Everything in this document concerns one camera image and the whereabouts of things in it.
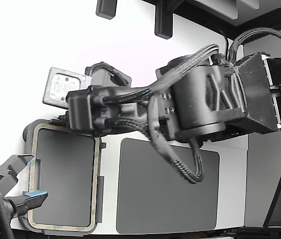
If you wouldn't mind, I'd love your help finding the flat grey mat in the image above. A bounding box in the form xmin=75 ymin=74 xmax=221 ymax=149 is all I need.
xmin=116 ymin=138 xmax=221 ymax=235

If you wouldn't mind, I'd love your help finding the grey holder plate with rails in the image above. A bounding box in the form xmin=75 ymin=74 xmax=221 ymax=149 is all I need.
xmin=22 ymin=119 xmax=106 ymax=237

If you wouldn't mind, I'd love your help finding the dark grey mounting bracket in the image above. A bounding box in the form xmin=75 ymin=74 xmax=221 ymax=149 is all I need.
xmin=95 ymin=0 xmax=118 ymax=20
xmin=154 ymin=0 xmax=174 ymax=40

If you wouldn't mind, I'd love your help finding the looped braided cable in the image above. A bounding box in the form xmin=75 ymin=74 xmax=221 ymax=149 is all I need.
xmin=147 ymin=94 xmax=205 ymax=184

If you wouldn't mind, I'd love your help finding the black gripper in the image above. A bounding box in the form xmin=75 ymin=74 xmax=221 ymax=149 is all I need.
xmin=67 ymin=62 xmax=141 ymax=137

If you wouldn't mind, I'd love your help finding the black enclosure frame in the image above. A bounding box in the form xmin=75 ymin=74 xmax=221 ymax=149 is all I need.
xmin=140 ymin=0 xmax=281 ymax=75

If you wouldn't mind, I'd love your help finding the square wrist camera module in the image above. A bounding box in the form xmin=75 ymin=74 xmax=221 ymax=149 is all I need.
xmin=42 ymin=67 xmax=93 ymax=110

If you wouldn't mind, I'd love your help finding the thin black cable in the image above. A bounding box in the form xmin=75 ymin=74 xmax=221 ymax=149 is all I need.
xmin=215 ymin=26 xmax=230 ymax=57

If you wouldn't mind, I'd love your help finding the braided gripper cable bundle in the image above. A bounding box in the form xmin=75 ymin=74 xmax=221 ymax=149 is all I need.
xmin=93 ymin=43 xmax=221 ymax=110

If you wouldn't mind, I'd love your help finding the black six-joint robot arm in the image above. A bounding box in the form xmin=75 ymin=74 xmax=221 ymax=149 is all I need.
xmin=135 ymin=51 xmax=281 ymax=146

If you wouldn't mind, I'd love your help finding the tan rectangular adhesive frame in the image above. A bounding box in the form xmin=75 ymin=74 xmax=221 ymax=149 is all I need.
xmin=27 ymin=123 xmax=101 ymax=231

